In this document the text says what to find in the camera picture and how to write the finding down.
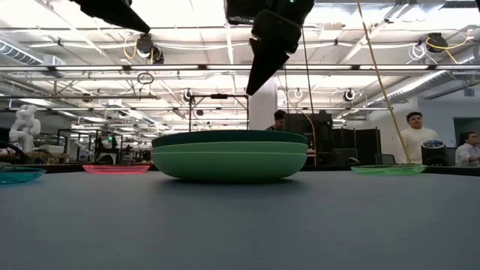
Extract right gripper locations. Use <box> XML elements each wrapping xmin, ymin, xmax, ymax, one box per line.
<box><xmin>224</xmin><ymin>0</ymin><xmax>316</xmax><ymax>97</ymax></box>

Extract dark green plastic plate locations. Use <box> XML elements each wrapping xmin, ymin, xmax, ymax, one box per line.
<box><xmin>151</xmin><ymin>129</ymin><xmax>309</xmax><ymax>149</ymax></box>

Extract light green plastic plate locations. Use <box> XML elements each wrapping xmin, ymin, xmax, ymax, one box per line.
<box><xmin>151</xmin><ymin>141</ymin><xmax>310</xmax><ymax>155</ymax></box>
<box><xmin>150</xmin><ymin>151</ymin><xmax>309</xmax><ymax>185</ymax></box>

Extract green transparent plastic plate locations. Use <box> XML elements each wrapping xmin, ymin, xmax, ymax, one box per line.
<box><xmin>382</xmin><ymin>165</ymin><xmax>428</xmax><ymax>176</ymax></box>
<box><xmin>351</xmin><ymin>163</ymin><xmax>416</xmax><ymax>175</ymax></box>

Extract pink transparent plastic plate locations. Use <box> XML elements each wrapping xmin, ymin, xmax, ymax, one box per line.
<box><xmin>82</xmin><ymin>163</ymin><xmax>152</xmax><ymax>176</ymax></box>

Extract cyan transparent plastic plate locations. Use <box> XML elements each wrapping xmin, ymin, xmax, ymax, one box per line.
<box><xmin>0</xmin><ymin>166</ymin><xmax>47</xmax><ymax>185</ymax></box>

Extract white round pillar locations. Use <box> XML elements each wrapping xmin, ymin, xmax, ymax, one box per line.
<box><xmin>249</xmin><ymin>76</ymin><xmax>279</xmax><ymax>131</ymax></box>

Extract person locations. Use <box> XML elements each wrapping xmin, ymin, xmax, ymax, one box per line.
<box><xmin>398</xmin><ymin>111</ymin><xmax>440</xmax><ymax>165</ymax></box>
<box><xmin>265</xmin><ymin>109</ymin><xmax>288</xmax><ymax>133</ymax></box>
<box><xmin>454</xmin><ymin>130</ymin><xmax>480</xmax><ymax>168</ymax></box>

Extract long ceiling light bar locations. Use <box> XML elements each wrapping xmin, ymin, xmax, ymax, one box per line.
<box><xmin>0</xmin><ymin>64</ymin><xmax>480</xmax><ymax>73</ymax></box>

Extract black cabinet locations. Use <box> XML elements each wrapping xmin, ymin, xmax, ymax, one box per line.
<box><xmin>283</xmin><ymin>110</ymin><xmax>334</xmax><ymax>167</ymax></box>

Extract black partition panels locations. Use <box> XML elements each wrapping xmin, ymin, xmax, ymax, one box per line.
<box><xmin>331</xmin><ymin>127</ymin><xmax>383</xmax><ymax>167</ymax></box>

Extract black cylindrical device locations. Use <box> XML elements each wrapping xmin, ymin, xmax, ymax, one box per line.
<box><xmin>420</xmin><ymin>139</ymin><xmax>450</xmax><ymax>167</ymax></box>

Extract black hanging cable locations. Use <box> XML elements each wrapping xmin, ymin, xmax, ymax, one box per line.
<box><xmin>283</xmin><ymin>73</ymin><xmax>290</xmax><ymax>114</ymax></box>
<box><xmin>299</xmin><ymin>25</ymin><xmax>317</xmax><ymax>116</ymax></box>

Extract black ceiling cable reel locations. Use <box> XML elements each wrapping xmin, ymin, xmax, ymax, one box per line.
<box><xmin>135</xmin><ymin>32</ymin><xmax>165</xmax><ymax>65</ymax></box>
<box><xmin>426</xmin><ymin>32</ymin><xmax>449</xmax><ymax>54</ymax></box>

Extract black gantry frame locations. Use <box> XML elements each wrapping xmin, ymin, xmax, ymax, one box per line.
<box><xmin>188</xmin><ymin>93</ymin><xmax>250</xmax><ymax>133</ymax></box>

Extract black coiled cable loop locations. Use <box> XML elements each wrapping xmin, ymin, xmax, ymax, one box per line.
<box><xmin>136</xmin><ymin>71</ymin><xmax>155</xmax><ymax>86</ymax></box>

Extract silver ventilation duct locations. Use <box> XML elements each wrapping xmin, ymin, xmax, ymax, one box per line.
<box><xmin>0</xmin><ymin>39</ymin><xmax>67</xmax><ymax>78</ymax></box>
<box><xmin>365</xmin><ymin>44</ymin><xmax>480</xmax><ymax>110</ymax></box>

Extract yellow hanging cable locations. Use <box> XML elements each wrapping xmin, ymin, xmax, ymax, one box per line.
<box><xmin>355</xmin><ymin>0</ymin><xmax>413</xmax><ymax>165</ymax></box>

